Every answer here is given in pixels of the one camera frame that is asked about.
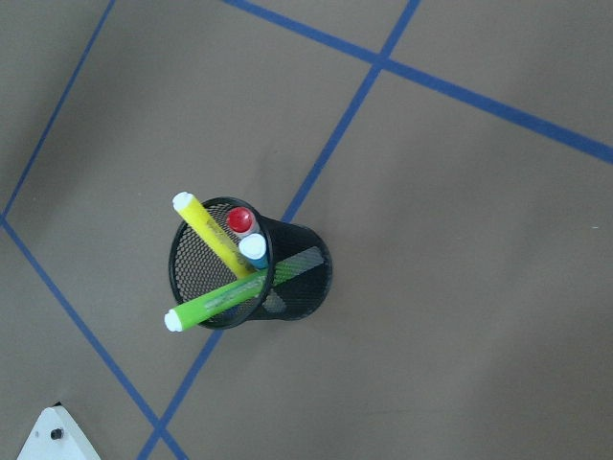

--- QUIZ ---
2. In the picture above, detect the blue highlighter pen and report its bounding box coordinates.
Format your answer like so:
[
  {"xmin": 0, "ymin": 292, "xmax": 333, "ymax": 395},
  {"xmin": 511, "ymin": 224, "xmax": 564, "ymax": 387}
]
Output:
[{"xmin": 238, "ymin": 233, "xmax": 268, "ymax": 269}]

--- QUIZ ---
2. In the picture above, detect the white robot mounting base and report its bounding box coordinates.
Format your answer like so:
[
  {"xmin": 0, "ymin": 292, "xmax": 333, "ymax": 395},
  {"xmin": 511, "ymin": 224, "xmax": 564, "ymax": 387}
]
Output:
[{"xmin": 17, "ymin": 403, "xmax": 101, "ymax": 460}]

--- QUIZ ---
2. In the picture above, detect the black mesh pen cup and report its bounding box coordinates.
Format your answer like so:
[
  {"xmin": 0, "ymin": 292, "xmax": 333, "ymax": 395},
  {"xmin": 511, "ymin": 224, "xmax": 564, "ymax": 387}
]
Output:
[{"xmin": 164, "ymin": 192, "xmax": 332, "ymax": 333}]

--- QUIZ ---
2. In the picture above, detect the green highlighter pen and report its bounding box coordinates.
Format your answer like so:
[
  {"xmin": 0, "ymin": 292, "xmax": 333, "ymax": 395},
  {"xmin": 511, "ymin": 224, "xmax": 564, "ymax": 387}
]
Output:
[{"xmin": 164, "ymin": 246, "xmax": 324, "ymax": 333}]

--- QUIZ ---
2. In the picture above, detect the red capped marker pen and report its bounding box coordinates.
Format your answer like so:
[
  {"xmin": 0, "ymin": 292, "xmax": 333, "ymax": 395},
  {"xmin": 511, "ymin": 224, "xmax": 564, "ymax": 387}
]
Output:
[{"xmin": 226, "ymin": 206, "xmax": 260, "ymax": 239}]

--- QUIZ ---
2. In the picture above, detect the yellow highlighter pen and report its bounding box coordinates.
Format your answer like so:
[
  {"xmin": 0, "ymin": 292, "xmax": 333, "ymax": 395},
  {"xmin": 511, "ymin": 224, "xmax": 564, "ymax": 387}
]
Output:
[{"xmin": 171, "ymin": 192, "xmax": 255, "ymax": 279}]

